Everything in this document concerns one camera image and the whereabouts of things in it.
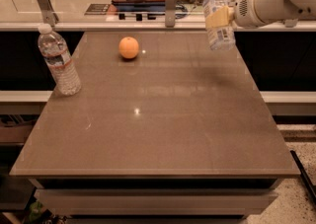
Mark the right metal rail bracket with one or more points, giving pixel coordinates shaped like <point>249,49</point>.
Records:
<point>290,23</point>

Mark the clear upright water bottle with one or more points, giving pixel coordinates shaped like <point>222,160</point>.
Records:
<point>57,57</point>

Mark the grey table drawer unit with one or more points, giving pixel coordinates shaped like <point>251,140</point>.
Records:
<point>200,202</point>

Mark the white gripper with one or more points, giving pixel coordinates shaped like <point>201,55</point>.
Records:
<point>244,10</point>

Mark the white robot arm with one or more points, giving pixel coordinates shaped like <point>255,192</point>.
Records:
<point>270,11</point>

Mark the left metal rail bracket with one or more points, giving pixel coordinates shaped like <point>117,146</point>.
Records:
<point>49,16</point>

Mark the orange fruit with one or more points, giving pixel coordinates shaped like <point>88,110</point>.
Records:
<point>128,47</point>

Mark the middle metal rail bracket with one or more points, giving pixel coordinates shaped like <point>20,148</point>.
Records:
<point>170,13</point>

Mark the green object under table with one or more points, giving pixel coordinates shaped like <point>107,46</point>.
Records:
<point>35,212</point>

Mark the metal rail bracket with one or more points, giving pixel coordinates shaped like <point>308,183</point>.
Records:
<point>49,16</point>
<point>290,23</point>
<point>170,13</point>

